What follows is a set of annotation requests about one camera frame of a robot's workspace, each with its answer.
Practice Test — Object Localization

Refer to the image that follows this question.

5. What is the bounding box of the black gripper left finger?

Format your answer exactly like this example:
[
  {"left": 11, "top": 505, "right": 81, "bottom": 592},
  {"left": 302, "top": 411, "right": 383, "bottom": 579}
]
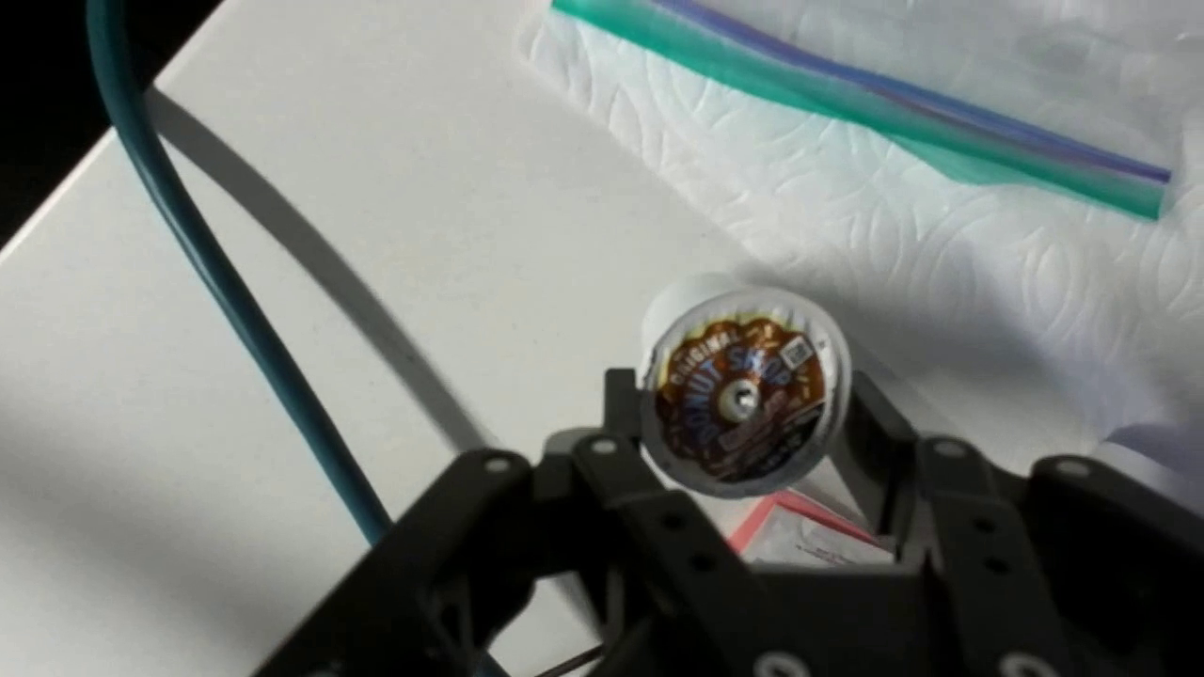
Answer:
[{"left": 574, "top": 368, "right": 766, "bottom": 677}]

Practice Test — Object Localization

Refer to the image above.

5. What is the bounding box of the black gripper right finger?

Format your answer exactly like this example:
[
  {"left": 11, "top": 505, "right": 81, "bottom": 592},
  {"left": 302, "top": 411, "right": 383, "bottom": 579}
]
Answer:
[{"left": 836, "top": 373, "right": 1044, "bottom": 677}]

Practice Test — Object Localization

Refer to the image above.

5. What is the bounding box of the teal cable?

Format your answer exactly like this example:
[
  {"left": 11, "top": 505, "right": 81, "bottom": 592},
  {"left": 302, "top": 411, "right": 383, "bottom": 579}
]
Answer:
[{"left": 85, "top": 0, "right": 398, "bottom": 548}]

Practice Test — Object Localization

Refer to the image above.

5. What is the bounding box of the pink sweetener packet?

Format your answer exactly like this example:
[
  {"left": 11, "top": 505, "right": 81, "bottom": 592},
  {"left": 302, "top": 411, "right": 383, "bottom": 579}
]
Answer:
[{"left": 732, "top": 491, "right": 891, "bottom": 566}]

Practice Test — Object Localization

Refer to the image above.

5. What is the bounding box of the clear zip bag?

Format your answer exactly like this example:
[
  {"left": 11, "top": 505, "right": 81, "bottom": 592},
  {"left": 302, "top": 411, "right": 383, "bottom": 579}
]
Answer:
[{"left": 554, "top": 0, "right": 1199, "bottom": 217}]

